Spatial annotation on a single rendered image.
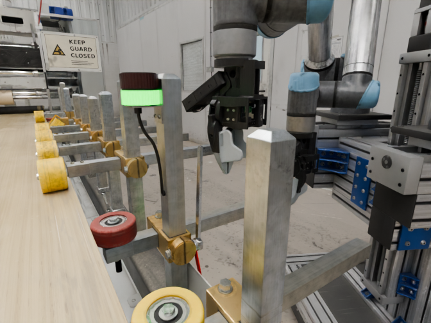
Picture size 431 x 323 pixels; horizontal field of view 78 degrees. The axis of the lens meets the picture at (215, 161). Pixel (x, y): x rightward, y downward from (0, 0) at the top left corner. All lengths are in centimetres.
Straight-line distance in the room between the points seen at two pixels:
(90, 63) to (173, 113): 256
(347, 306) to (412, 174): 85
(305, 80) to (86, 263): 60
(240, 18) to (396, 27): 276
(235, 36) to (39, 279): 45
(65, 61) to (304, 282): 278
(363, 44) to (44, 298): 85
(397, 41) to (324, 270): 279
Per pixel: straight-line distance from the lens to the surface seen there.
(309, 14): 52
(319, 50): 116
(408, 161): 74
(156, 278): 72
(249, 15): 48
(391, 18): 322
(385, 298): 133
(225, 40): 47
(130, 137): 71
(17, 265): 50
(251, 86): 46
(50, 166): 72
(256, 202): 28
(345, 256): 56
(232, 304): 41
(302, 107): 73
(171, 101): 46
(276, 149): 26
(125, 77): 44
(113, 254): 56
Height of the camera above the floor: 115
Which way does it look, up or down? 16 degrees down
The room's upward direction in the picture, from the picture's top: straight up
